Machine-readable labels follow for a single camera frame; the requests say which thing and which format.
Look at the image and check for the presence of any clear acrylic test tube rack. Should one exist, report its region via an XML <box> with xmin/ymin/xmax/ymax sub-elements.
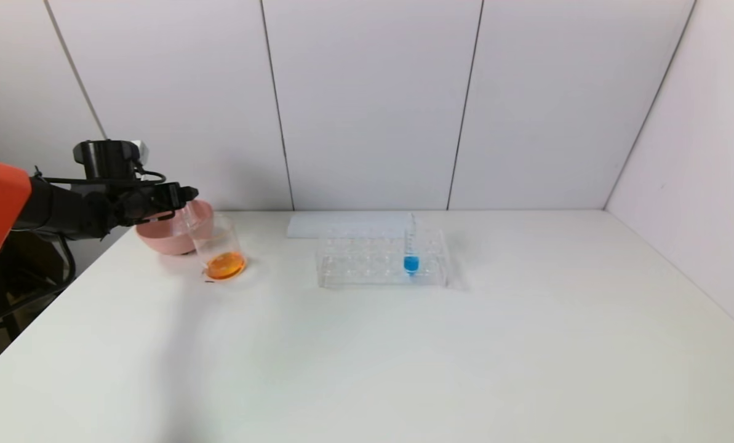
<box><xmin>316</xmin><ymin>226</ymin><xmax>449</xmax><ymax>289</ymax></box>

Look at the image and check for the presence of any clear glass beaker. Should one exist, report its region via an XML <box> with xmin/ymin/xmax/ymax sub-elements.
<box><xmin>189</xmin><ymin>212</ymin><xmax>248</xmax><ymax>282</ymax></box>

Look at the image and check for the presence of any test tube with yellow pigment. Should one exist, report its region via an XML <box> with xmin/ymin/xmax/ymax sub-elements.
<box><xmin>180</xmin><ymin>201</ymin><xmax>204</xmax><ymax>239</ymax></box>

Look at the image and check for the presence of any pink bowl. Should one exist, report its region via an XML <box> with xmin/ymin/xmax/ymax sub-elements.
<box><xmin>135</xmin><ymin>199</ymin><xmax>215</xmax><ymax>257</ymax></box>

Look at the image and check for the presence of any test tube with blue pigment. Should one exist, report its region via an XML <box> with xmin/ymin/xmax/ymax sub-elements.
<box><xmin>402</xmin><ymin>213</ymin><xmax>420</xmax><ymax>278</ymax></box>

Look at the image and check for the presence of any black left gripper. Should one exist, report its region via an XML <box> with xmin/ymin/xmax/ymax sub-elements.
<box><xmin>122</xmin><ymin>182</ymin><xmax>199</xmax><ymax>221</ymax></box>

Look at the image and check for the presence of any dark chair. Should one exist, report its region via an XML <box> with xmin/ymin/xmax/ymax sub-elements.
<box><xmin>0</xmin><ymin>237</ymin><xmax>77</xmax><ymax>346</ymax></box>

